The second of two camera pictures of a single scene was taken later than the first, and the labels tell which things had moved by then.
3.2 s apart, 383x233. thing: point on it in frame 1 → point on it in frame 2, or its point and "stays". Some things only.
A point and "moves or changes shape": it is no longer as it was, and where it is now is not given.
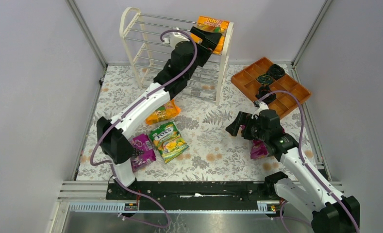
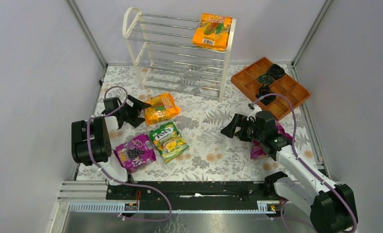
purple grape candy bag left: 143,152 stays
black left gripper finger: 210,40 → 135,121
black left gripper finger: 201,33 → 138,104
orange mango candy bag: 165,111 stays
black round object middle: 264,79 stays
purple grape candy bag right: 258,148 stays
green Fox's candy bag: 168,141 stays
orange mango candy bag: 211,24 moves or changes shape
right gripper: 245,125 stays
